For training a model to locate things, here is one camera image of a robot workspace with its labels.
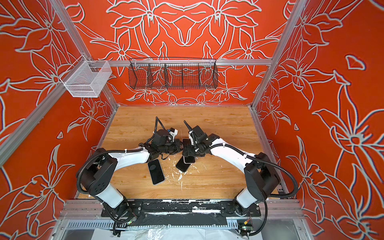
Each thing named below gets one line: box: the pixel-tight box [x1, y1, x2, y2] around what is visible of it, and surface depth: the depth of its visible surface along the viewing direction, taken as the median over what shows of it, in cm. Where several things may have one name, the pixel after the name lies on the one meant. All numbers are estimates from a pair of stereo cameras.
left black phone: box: [147, 159, 166, 186], surface depth 85 cm
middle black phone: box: [175, 155, 191, 173], surface depth 88 cm
